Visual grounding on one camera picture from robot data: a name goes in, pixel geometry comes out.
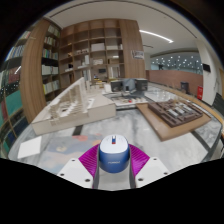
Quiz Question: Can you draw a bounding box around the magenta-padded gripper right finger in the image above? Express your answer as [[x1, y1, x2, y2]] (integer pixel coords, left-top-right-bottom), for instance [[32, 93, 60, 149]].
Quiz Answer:
[[128, 143, 171, 189]]

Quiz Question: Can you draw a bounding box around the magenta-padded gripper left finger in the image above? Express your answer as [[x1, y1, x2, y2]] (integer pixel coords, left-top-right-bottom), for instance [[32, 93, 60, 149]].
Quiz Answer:
[[57, 143, 102, 190]]

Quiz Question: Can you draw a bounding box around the blue and white computer mouse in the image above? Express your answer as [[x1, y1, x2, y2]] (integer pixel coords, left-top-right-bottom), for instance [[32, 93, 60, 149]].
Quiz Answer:
[[98, 134, 131, 174]]

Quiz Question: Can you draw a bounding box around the pastel printed mouse pad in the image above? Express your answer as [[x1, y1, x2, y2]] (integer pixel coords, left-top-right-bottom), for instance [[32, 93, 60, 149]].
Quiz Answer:
[[42, 133, 103, 166]]

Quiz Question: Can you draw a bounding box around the white architectural model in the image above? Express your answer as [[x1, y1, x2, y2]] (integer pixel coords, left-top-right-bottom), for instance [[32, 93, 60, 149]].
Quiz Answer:
[[30, 77, 117, 136]]

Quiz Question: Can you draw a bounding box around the brown architectural model on board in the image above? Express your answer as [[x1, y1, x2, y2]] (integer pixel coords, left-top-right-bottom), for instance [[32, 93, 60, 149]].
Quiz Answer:
[[135, 98, 212, 142]]

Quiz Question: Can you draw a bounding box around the flat grey site model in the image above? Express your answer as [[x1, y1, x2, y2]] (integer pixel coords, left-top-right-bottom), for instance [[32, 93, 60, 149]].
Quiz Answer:
[[109, 92, 148, 110]]

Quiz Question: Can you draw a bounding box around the white paper sheet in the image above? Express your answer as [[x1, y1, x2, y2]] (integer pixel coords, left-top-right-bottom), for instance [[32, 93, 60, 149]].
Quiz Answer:
[[17, 135, 43, 160]]

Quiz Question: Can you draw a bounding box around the grey box building model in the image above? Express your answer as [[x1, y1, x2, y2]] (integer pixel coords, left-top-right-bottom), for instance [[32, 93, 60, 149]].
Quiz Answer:
[[109, 78, 149, 93]]

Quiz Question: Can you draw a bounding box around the red sign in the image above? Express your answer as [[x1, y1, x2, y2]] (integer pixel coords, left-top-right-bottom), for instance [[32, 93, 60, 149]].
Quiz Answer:
[[196, 85, 204, 101]]

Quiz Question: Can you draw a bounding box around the group of small ceiling lights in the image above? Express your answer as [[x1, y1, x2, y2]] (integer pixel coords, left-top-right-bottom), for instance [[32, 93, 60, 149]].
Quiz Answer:
[[151, 54, 203, 73]]

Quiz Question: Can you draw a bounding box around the white poster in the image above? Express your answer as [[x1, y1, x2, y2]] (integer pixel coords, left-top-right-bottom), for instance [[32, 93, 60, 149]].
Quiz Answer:
[[130, 49, 145, 60]]

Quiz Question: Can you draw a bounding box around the dark bookshelf with books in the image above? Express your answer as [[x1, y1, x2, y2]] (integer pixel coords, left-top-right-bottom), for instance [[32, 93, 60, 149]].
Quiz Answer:
[[0, 19, 62, 155]]

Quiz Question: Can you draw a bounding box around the wooden shelf unit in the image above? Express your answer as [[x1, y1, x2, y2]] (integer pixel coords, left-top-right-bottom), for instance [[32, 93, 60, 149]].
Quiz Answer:
[[58, 18, 147, 90]]

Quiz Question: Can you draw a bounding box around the long ceiling light strip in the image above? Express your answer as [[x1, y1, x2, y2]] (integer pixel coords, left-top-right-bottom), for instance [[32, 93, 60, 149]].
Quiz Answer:
[[139, 29, 174, 44]]

